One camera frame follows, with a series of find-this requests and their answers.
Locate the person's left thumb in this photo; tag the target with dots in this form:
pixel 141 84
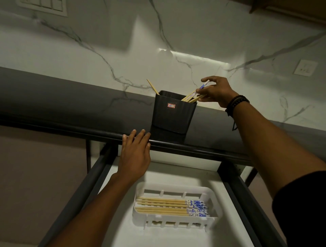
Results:
pixel 148 147

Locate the person's left little finger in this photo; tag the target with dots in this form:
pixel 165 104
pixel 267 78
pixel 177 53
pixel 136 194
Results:
pixel 124 141

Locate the person's right thumb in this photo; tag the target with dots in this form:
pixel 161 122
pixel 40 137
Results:
pixel 203 97

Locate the red label sticker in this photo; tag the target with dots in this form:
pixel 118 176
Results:
pixel 171 105

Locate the person's right forearm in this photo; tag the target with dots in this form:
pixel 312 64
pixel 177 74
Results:
pixel 267 142

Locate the person's left forearm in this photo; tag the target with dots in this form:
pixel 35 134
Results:
pixel 101 213

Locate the black shirt sleeve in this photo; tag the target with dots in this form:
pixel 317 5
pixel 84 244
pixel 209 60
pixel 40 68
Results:
pixel 303 211

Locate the white slotted plastic tray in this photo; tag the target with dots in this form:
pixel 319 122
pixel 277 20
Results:
pixel 142 216

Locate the black ribbed utensil holder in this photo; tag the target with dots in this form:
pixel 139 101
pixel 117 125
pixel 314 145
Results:
pixel 173 114

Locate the white wall socket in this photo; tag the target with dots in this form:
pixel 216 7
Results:
pixel 305 68

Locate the person's right hand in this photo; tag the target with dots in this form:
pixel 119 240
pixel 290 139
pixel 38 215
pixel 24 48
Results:
pixel 221 92

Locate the pile of patterned chopsticks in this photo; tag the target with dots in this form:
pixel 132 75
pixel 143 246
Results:
pixel 168 206

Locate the white switch plate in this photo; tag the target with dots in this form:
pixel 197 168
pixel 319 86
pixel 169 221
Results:
pixel 44 5

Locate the person's left middle finger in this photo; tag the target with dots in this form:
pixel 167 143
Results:
pixel 139 138

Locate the person's left hand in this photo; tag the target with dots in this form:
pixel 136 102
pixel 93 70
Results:
pixel 133 160

